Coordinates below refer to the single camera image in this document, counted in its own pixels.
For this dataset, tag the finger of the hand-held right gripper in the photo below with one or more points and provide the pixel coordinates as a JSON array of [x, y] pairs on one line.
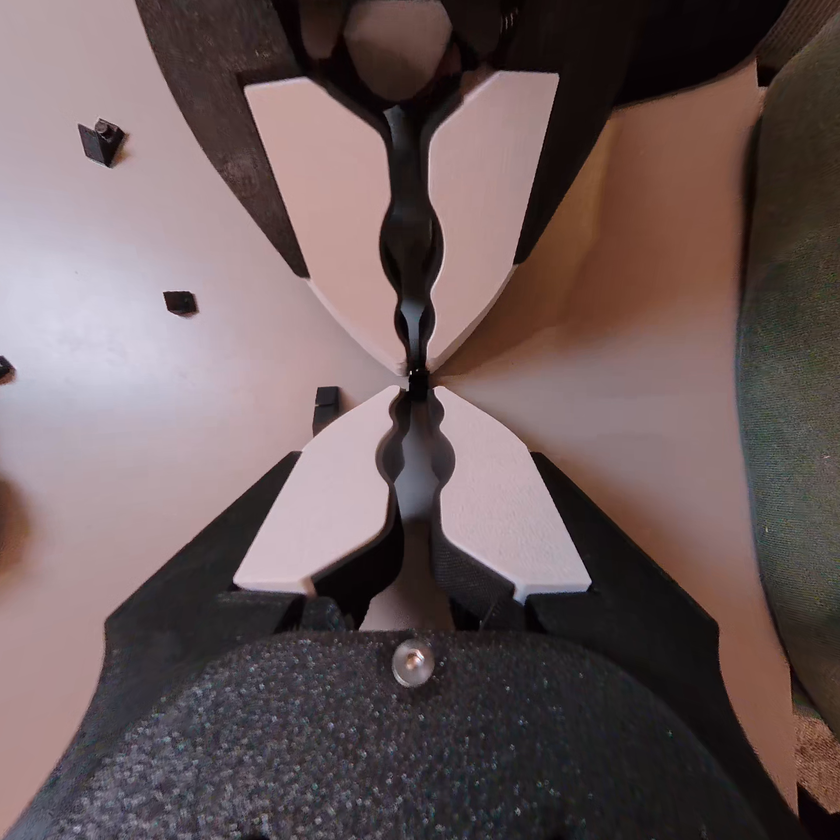
[[486, 197], [328, 197]]

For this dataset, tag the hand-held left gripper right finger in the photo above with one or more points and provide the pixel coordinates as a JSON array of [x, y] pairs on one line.
[[505, 512]]

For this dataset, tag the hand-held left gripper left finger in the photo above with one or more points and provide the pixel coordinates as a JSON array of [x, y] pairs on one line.
[[322, 512]]

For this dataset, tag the small black lego piece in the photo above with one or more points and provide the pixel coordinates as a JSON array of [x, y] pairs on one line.
[[418, 381], [101, 141], [4, 369], [180, 303]]

